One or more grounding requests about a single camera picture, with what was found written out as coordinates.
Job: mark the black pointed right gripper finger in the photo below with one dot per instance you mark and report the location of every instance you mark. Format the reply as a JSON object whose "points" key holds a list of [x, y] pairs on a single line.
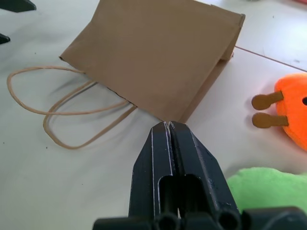
{"points": [[3, 39], [18, 4]]}

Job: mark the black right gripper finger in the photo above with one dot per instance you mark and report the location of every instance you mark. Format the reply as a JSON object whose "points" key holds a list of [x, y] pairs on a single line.
{"points": [[144, 172], [204, 167]]}

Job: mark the brown paper bag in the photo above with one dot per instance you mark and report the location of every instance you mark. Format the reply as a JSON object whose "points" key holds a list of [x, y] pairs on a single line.
{"points": [[148, 60]]}

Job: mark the green plush toy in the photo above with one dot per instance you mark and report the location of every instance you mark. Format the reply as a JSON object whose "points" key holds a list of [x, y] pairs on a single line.
{"points": [[268, 189]]}

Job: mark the orange plush toy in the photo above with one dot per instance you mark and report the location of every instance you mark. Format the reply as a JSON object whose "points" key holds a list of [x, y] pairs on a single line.
{"points": [[291, 105]]}

